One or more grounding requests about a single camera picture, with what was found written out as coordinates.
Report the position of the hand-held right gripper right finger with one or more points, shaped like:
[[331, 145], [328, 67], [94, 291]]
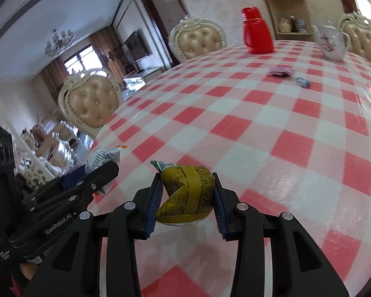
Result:
[[220, 213]]

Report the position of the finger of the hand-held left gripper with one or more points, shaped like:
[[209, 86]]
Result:
[[102, 174], [74, 176]]

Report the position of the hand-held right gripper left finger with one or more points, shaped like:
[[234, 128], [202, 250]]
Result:
[[151, 210]]

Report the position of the white black-printed snack packet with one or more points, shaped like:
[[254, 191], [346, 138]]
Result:
[[100, 157]]

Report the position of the olive yellow snack packet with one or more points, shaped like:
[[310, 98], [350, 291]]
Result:
[[185, 191]]

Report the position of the cream sofa set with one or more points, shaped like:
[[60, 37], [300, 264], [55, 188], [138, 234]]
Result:
[[55, 142]]

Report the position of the beige tufted dining chair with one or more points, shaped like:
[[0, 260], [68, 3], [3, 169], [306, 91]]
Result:
[[198, 41], [363, 38], [89, 105]]

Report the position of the red white checkered tablecloth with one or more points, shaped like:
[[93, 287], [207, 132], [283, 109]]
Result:
[[250, 145]]

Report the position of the brown curtain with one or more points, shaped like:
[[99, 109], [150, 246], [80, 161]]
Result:
[[54, 82], [106, 49]]

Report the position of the white television cabinet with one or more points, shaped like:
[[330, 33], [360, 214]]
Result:
[[142, 77]]

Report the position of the flat screen television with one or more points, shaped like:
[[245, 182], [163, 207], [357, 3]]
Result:
[[137, 46]]

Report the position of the crystal chandelier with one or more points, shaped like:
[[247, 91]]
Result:
[[59, 42]]

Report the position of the pink snack packet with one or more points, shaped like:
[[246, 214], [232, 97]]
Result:
[[280, 71]]

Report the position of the red thermos jug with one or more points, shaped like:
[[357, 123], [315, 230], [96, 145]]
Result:
[[258, 32]]

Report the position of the clear bag on shelf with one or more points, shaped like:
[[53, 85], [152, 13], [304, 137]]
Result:
[[285, 24]]

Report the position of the brown bottle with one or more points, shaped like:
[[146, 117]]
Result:
[[293, 24]]

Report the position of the white floral teapot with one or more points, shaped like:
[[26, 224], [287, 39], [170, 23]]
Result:
[[329, 41]]

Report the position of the white can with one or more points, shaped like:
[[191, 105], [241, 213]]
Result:
[[302, 26]]

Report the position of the wooden wall shelf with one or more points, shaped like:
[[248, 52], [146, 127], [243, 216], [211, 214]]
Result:
[[309, 12]]

